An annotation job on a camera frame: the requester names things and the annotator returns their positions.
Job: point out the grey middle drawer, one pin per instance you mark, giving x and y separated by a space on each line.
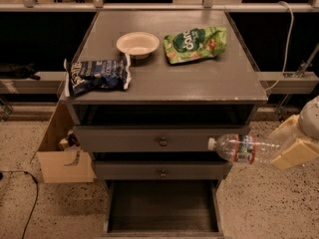
156 170

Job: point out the white paper bowl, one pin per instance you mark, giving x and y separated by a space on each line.
138 44

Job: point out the green snack bag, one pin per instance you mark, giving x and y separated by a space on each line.
195 44

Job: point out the cardboard box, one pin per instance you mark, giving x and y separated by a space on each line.
59 162

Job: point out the grey top drawer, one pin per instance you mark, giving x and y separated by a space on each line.
133 138

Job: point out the grey wooden drawer cabinet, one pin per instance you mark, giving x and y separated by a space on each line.
221 92

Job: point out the grey open bottom drawer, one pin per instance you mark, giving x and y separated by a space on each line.
162 209

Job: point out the black object on ledge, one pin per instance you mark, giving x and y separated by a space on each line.
17 71

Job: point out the blue chip bag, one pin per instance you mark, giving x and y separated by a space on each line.
83 77

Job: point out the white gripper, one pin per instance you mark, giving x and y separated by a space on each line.
310 119

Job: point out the clear plastic water bottle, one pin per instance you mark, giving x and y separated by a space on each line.
244 148

